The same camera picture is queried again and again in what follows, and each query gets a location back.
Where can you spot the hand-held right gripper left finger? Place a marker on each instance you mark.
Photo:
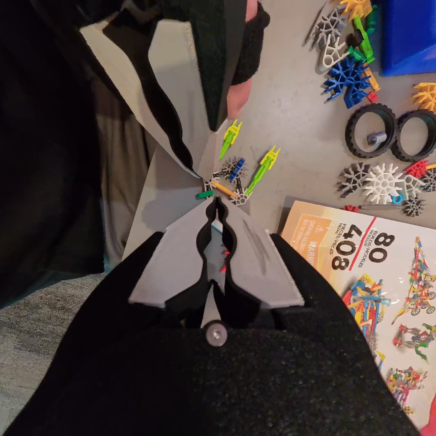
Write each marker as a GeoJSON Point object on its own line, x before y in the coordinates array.
{"type": "Point", "coordinates": [167, 269]}

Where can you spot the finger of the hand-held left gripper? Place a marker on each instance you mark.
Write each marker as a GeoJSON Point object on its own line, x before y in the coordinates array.
{"type": "Point", "coordinates": [177, 61]}
{"type": "Point", "coordinates": [129, 81]}

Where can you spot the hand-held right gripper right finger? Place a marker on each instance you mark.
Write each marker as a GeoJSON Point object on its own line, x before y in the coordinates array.
{"type": "Point", "coordinates": [265, 269]}

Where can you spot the lime and gray toy assembly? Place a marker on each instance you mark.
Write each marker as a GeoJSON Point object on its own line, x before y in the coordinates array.
{"type": "Point", "coordinates": [238, 199]}

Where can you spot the short green rod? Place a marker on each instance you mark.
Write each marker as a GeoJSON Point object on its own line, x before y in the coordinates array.
{"type": "Point", "coordinates": [356, 53]}
{"type": "Point", "coordinates": [204, 194]}

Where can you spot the blue plastic bin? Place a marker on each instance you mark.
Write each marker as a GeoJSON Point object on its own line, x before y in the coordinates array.
{"type": "Point", "coordinates": [408, 41]}

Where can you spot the person's left hand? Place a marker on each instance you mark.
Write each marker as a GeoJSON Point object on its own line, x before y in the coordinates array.
{"type": "Point", "coordinates": [240, 100]}

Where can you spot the red connector with rod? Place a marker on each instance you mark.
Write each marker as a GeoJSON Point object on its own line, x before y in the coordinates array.
{"type": "Point", "coordinates": [225, 252]}

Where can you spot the person's gray trousers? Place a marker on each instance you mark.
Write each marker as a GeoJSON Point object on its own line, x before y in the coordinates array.
{"type": "Point", "coordinates": [119, 170]}

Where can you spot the small red connector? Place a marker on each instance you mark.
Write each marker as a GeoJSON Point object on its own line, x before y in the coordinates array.
{"type": "Point", "coordinates": [351, 208]}

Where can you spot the pale gray fan connector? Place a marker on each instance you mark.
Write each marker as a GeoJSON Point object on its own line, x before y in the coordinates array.
{"type": "Point", "coordinates": [328, 61]}

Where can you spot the printed plastic toy bag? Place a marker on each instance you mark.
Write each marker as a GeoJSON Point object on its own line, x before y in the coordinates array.
{"type": "Point", "coordinates": [381, 265]}

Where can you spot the dark gray snowflake connector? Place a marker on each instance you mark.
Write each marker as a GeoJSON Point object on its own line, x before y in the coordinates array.
{"type": "Point", "coordinates": [352, 177]}
{"type": "Point", "coordinates": [413, 206]}
{"type": "Point", "coordinates": [430, 180]}

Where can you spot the gray rod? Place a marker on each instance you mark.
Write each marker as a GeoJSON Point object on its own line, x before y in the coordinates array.
{"type": "Point", "coordinates": [378, 206]}

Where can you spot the blue snowflake connector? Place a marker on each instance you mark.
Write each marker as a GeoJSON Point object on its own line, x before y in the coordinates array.
{"type": "Point", "coordinates": [347, 81]}

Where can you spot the black clip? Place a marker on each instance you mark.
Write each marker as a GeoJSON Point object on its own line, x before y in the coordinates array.
{"type": "Point", "coordinates": [356, 38]}

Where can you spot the white snowflake connector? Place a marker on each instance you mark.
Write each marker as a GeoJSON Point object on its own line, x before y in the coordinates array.
{"type": "Point", "coordinates": [379, 180]}

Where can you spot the yellow fan connector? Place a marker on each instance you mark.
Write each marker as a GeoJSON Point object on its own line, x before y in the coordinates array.
{"type": "Point", "coordinates": [356, 6]}
{"type": "Point", "coordinates": [425, 97]}

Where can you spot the long lime green rod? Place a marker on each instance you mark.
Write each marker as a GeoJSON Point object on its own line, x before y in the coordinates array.
{"type": "Point", "coordinates": [362, 37]}

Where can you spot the black rubber tire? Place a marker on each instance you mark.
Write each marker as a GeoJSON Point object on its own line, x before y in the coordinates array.
{"type": "Point", "coordinates": [395, 143]}
{"type": "Point", "coordinates": [350, 133]}

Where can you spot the small red cap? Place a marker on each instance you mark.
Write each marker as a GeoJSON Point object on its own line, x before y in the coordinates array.
{"type": "Point", "coordinates": [372, 97]}

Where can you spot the small gray spacer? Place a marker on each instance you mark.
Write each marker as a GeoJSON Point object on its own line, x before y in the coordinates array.
{"type": "Point", "coordinates": [374, 138]}

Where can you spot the light gray fan connector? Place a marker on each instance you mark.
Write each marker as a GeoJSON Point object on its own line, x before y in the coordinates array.
{"type": "Point", "coordinates": [414, 185]}

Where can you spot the red fan connector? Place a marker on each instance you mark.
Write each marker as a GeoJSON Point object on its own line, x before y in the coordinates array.
{"type": "Point", "coordinates": [417, 168]}

